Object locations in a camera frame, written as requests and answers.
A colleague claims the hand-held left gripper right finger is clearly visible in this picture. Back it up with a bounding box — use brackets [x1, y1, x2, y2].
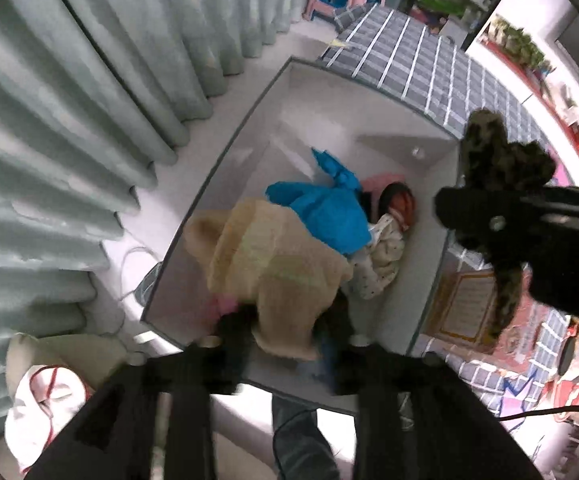
[317, 305, 545, 480]

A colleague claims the blue cloth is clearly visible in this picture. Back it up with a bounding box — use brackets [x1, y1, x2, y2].
[266, 180, 375, 256]
[311, 146, 363, 192]

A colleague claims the black round pan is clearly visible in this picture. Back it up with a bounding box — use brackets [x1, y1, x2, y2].
[557, 337, 579, 378]

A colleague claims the grey storage box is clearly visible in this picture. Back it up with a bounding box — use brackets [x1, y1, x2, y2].
[139, 57, 463, 416]

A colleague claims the white cable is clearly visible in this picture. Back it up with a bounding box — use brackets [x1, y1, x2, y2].
[96, 245, 162, 336]

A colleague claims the grey checked star blanket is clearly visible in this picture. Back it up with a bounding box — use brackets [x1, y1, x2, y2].
[319, 4, 579, 426]

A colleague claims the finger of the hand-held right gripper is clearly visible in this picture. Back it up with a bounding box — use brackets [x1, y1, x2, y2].
[435, 186, 546, 262]

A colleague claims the black cable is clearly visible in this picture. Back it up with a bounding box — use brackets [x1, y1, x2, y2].
[499, 402, 579, 421]

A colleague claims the white bag red cord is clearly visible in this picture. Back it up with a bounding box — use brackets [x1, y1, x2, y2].
[4, 362, 95, 476]

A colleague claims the leopard print cloth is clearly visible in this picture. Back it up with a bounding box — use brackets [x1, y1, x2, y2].
[462, 109, 556, 341]

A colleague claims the pale green curtain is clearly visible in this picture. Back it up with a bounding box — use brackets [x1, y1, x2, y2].
[0, 0, 320, 376]

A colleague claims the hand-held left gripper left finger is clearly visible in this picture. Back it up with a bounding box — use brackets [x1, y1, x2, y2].
[22, 309, 261, 480]

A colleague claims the beige fleece cloth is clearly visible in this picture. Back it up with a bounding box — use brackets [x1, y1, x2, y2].
[184, 197, 355, 361]

